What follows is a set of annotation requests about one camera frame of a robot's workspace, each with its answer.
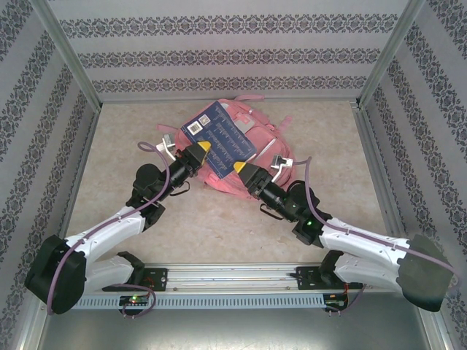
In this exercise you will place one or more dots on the pink backpack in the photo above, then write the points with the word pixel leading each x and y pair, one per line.
pixel 226 184

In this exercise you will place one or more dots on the navy book with QR codes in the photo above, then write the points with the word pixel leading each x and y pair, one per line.
pixel 222 135

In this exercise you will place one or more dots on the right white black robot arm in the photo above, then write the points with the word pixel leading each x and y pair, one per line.
pixel 423 273

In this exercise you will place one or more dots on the right small circuit board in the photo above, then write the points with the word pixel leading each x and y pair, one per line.
pixel 335 299

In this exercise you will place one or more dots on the small circuit board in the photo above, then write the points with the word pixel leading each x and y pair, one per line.
pixel 335 299
pixel 135 299

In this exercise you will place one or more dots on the left small circuit board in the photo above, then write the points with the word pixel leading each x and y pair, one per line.
pixel 135 299

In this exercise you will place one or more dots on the grey metal sheet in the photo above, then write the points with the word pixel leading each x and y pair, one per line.
pixel 233 331

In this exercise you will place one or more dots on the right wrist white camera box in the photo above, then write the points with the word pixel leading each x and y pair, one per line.
pixel 282 162

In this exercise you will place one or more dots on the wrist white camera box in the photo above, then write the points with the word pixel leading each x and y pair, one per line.
pixel 282 162
pixel 168 142

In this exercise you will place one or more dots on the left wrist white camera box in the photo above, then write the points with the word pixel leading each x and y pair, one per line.
pixel 168 142

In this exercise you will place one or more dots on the aluminium side rail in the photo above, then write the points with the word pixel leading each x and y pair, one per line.
pixel 383 182
pixel 77 182

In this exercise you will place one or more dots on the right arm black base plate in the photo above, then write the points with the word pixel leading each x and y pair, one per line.
pixel 304 279

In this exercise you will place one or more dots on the thin aluminium back rail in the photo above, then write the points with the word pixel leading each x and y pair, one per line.
pixel 127 99

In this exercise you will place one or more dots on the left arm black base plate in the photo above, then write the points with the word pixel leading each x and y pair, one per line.
pixel 160 279

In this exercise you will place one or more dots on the aluminium mounting rail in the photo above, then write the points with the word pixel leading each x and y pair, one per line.
pixel 226 277

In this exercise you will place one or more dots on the aluminium frame post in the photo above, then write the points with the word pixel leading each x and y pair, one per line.
pixel 68 54
pixel 389 54

